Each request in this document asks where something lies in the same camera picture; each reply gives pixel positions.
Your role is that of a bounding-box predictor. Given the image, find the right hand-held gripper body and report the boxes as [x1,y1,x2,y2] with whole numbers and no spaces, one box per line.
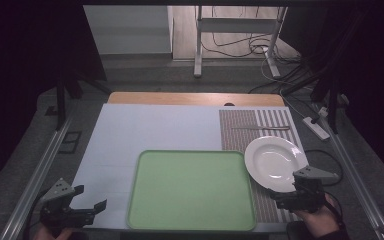
[292,165,340,213]

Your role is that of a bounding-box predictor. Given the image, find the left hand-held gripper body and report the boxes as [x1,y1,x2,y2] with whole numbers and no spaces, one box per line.
[39,178,96,231]

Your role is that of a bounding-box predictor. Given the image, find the white plate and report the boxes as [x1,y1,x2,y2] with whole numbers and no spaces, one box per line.
[244,135,310,194]

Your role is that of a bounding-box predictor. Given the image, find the person's left hand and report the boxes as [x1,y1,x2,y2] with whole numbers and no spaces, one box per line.
[33,226,75,240]

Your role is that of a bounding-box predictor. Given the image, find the person's right hand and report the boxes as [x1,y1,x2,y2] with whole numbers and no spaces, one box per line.
[294,194,343,239]

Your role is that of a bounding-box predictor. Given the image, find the white power strip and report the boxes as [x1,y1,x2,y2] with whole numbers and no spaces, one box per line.
[302,116,331,141]

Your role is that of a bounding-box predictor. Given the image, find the striped placemat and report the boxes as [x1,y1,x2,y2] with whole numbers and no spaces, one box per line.
[218,108,309,224]

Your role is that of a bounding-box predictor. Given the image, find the black stand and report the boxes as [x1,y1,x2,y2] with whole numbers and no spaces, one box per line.
[54,74,112,132]
[281,9,368,135]

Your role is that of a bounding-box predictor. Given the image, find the green tray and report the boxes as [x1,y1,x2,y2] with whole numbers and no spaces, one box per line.
[125,149,257,232]

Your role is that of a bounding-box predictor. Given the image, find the white table sheet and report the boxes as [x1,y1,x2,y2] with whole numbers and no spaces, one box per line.
[69,102,306,233]

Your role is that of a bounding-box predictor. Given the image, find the wooden table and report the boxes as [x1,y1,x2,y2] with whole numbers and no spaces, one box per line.
[107,91,286,108]

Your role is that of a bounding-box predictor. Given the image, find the white cabinet panel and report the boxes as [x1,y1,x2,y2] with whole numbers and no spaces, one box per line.
[83,4,175,56]

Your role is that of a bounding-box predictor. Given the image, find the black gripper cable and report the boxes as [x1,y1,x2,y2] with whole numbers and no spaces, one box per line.
[304,149,345,188]
[22,192,49,240]

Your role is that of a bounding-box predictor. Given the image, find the aluminium rail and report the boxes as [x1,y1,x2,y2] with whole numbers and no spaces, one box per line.
[0,116,75,240]
[326,129,384,240]

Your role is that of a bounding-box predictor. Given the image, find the white cable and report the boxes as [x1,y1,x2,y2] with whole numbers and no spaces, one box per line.
[260,46,314,118]

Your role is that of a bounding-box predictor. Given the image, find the black floor cables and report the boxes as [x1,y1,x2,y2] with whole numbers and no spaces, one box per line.
[200,6,302,65]

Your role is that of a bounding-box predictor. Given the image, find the white metal desk frame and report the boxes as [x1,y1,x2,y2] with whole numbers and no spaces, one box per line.
[193,5,289,80]

